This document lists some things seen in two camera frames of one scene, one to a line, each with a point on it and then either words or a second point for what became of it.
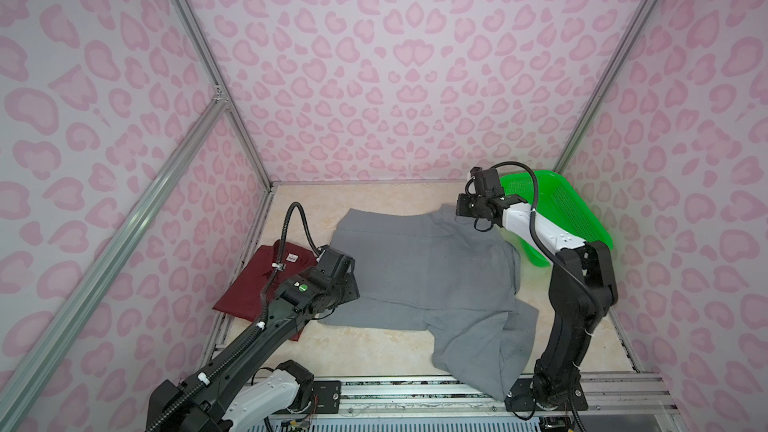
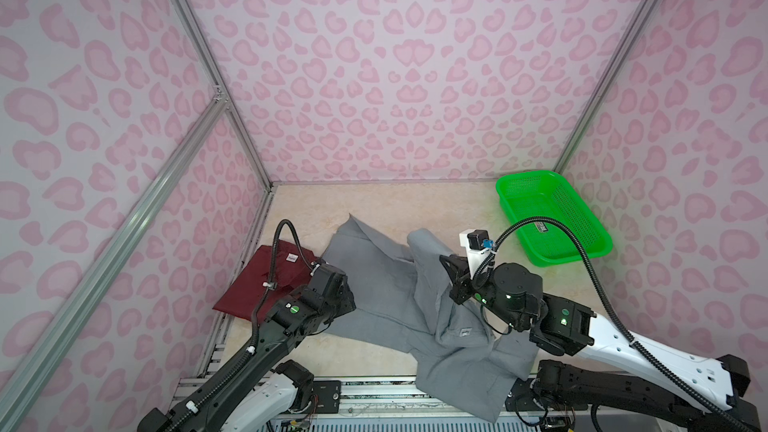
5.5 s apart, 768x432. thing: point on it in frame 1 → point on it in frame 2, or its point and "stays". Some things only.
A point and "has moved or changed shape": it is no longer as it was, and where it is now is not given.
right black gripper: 462,204 → 458,268
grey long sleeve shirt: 431,269 has moved or changed shape
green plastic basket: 562,203 stays
